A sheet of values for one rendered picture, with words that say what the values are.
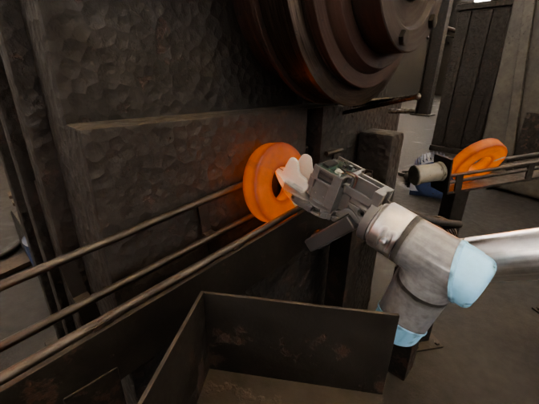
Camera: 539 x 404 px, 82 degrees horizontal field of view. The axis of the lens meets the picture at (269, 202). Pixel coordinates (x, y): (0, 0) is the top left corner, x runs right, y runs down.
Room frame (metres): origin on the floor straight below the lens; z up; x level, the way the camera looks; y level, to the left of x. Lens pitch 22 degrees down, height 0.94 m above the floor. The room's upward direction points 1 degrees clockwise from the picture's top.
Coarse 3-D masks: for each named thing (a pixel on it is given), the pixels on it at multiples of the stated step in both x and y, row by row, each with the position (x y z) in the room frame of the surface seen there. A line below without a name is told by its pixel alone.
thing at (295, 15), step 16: (272, 0) 0.53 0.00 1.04; (288, 0) 0.50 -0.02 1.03; (272, 16) 0.54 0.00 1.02; (288, 16) 0.51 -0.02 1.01; (304, 16) 0.53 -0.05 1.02; (272, 32) 0.56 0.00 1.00; (288, 32) 0.53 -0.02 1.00; (304, 32) 0.53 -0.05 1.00; (288, 48) 0.55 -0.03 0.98; (304, 48) 0.53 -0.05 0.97; (288, 64) 0.58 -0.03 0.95; (304, 64) 0.54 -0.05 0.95; (320, 64) 0.56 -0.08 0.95; (304, 80) 0.59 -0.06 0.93; (320, 80) 0.57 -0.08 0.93; (336, 80) 0.60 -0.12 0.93; (384, 80) 0.74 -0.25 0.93; (320, 96) 0.65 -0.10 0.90; (336, 96) 0.60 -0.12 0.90; (352, 96) 0.65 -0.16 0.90; (368, 96) 0.69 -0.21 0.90
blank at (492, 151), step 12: (480, 144) 0.87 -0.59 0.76; (492, 144) 0.86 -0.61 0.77; (456, 156) 0.89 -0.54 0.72; (468, 156) 0.86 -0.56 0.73; (480, 156) 0.87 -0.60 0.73; (492, 156) 0.89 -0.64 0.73; (504, 156) 0.90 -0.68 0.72; (456, 168) 0.88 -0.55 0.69; (468, 168) 0.89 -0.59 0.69; (480, 168) 0.92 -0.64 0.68
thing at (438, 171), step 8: (416, 168) 0.88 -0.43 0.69; (424, 168) 0.88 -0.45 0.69; (432, 168) 0.88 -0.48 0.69; (440, 168) 0.89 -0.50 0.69; (408, 176) 0.92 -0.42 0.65; (416, 176) 0.88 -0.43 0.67; (424, 176) 0.87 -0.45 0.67; (432, 176) 0.87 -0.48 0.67; (440, 176) 0.88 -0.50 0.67; (416, 184) 0.88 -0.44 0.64
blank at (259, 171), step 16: (272, 144) 0.56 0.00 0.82; (288, 144) 0.59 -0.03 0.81; (256, 160) 0.53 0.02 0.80; (272, 160) 0.55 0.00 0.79; (256, 176) 0.51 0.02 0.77; (272, 176) 0.54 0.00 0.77; (256, 192) 0.50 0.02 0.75; (272, 192) 0.53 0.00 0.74; (256, 208) 0.51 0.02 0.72; (272, 208) 0.52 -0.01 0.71; (288, 208) 0.55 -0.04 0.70
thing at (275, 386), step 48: (192, 336) 0.24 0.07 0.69; (240, 336) 0.26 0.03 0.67; (288, 336) 0.26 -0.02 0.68; (336, 336) 0.25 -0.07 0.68; (384, 336) 0.24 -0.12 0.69; (192, 384) 0.23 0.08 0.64; (240, 384) 0.25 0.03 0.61; (288, 384) 0.25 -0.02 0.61; (336, 384) 0.25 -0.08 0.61; (384, 384) 0.24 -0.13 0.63
